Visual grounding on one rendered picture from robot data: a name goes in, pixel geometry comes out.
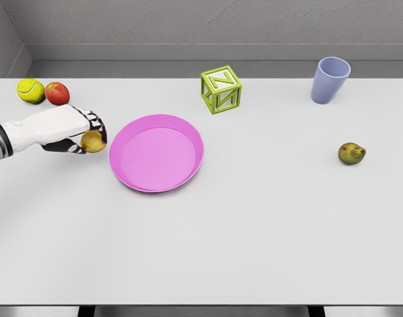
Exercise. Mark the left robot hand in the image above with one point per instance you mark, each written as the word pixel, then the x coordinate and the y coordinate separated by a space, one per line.
pixel 64 123

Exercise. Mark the yellow lemon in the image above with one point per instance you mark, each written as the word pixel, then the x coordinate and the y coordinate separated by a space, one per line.
pixel 93 142

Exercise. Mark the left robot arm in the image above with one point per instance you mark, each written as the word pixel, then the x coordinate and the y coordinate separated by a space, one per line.
pixel 13 136

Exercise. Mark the pink plate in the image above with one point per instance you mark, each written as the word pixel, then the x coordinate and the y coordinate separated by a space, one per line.
pixel 157 154

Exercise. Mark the red apple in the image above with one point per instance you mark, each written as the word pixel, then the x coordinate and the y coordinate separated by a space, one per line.
pixel 57 93

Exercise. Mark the yellow-green tennis ball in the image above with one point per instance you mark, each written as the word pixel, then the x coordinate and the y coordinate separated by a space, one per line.
pixel 30 90

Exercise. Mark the green letter block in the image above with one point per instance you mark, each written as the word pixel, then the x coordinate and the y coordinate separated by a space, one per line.
pixel 221 90

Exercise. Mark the lavender blue cup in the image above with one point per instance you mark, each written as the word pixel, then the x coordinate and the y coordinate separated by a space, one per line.
pixel 329 81

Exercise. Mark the green-brown pear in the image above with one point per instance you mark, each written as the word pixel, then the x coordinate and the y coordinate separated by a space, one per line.
pixel 351 153

